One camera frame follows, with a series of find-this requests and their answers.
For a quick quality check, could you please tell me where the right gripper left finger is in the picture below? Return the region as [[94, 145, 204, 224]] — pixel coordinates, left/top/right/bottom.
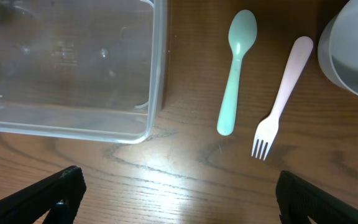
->
[[0, 166, 86, 223]]

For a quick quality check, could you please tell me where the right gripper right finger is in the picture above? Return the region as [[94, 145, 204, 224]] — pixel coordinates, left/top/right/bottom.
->
[[275, 170, 358, 224]]

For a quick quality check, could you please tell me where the clear plastic container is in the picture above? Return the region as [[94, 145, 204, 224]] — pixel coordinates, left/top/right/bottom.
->
[[0, 0, 169, 144]]

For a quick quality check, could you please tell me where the grey plastic bowl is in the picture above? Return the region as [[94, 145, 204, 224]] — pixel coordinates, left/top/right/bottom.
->
[[318, 0, 358, 96]]

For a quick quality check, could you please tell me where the pink plastic fork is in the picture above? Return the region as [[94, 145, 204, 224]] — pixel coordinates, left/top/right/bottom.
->
[[251, 36, 314, 161]]

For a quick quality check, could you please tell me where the mint green plastic spoon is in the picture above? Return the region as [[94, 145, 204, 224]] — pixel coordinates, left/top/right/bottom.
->
[[217, 9, 257, 136]]

